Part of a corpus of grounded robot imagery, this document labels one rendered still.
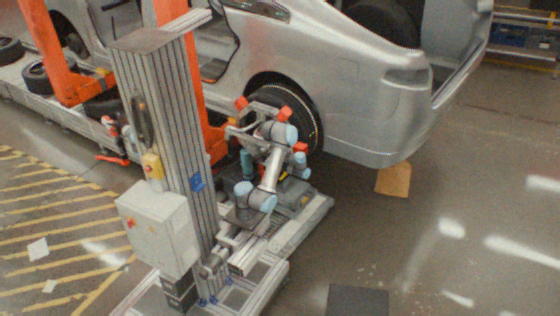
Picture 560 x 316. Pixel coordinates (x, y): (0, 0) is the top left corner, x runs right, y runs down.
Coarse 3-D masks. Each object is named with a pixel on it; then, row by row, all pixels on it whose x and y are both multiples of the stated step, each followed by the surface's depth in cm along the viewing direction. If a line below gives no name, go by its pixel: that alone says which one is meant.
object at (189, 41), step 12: (156, 0) 280; (168, 0) 274; (180, 0) 281; (156, 12) 286; (168, 12) 279; (180, 12) 285; (192, 36) 300; (192, 48) 304; (192, 60) 308; (192, 72) 312; (204, 108) 335; (204, 120) 340; (204, 132) 345; (204, 144) 350
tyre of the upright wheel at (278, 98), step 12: (276, 84) 336; (252, 96) 332; (264, 96) 324; (276, 96) 322; (288, 96) 324; (300, 96) 328; (276, 108) 322; (300, 108) 323; (312, 108) 330; (288, 120) 322; (300, 120) 319; (312, 120) 328; (300, 132) 321; (312, 132) 329; (312, 144) 336
